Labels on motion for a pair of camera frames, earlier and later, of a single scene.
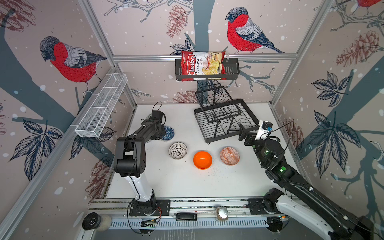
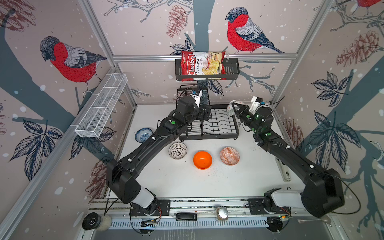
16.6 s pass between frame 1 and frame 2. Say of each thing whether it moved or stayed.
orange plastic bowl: stayed
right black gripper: moved
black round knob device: stayed
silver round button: stayed
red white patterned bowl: stayed
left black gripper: moved
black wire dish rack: moved
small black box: stayed
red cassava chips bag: stayed
